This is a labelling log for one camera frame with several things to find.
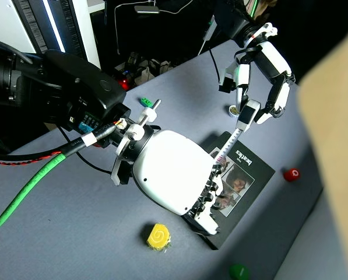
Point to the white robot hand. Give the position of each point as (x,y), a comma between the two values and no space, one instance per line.
(170,169)
(275,61)

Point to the beige board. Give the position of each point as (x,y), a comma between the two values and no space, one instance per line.
(334,131)

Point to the blue green toy block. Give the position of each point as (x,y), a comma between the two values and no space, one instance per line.
(145,102)

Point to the yellow swirl toy roll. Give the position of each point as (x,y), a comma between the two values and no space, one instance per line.
(158,236)

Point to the black Let It Be album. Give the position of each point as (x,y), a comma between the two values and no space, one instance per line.
(249,186)

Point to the white equipment cabinet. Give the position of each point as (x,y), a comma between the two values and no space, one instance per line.
(4,23)

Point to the small toy soup cup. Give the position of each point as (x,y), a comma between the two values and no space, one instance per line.
(233,111)

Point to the grey tape measure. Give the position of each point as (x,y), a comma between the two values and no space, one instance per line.
(248,113)

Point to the grey flat adapter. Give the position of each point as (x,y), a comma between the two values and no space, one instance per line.
(146,9)

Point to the red toy cylinder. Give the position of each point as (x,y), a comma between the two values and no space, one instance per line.
(291,175)

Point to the green toy cylinder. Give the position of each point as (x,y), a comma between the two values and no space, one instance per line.
(239,272)

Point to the red lit power switch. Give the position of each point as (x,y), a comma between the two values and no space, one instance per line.
(123,84)

